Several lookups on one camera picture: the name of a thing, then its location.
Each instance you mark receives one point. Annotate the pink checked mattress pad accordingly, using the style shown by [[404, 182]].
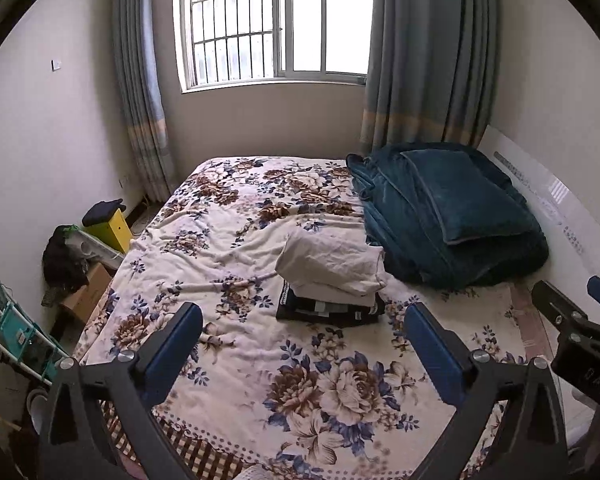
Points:
[[530, 320]]

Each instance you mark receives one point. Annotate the yellow box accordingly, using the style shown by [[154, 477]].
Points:
[[112, 232]]

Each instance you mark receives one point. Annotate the floral bedsheet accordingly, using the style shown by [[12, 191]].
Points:
[[230, 240]]

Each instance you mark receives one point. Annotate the teal storage rack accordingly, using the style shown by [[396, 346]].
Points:
[[15, 330]]

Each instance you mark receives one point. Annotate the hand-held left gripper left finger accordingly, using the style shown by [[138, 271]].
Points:
[[172, 345]]

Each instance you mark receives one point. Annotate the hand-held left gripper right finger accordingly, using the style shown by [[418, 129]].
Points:
[[432, 352]]

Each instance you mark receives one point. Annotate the teal plush blanket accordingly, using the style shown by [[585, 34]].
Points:
[[395, 220]]

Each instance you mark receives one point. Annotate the white plastic object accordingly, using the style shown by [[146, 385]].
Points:
[[95, 247]]

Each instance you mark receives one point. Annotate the beige long-sleeve shirt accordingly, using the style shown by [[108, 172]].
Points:
[[325, 265]]

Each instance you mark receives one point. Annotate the black folded garment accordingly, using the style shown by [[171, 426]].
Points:
[[305, 312]]

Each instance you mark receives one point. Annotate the white headboard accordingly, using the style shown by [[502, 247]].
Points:
[[575, 240]]

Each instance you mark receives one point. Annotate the wide grey-blue curtain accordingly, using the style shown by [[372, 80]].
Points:
[[430, 60]]

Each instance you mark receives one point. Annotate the black bag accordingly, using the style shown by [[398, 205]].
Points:
[[62, 260]]

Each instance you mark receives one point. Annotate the barred window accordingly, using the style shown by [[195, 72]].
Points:
[[280, 20]]

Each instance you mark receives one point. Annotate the white bucket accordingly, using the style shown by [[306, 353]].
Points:
[[37, 407]]

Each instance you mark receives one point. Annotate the dark cap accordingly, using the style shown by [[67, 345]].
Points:
[[102, 212]]

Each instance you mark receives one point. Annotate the teal plush pillow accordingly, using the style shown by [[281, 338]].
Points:
[[465, 195]]

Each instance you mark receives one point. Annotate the narrow grey-blue curtain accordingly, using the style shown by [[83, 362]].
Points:
[[140, 85]]

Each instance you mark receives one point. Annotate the cardboard box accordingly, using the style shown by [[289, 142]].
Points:
[[87, 295]]

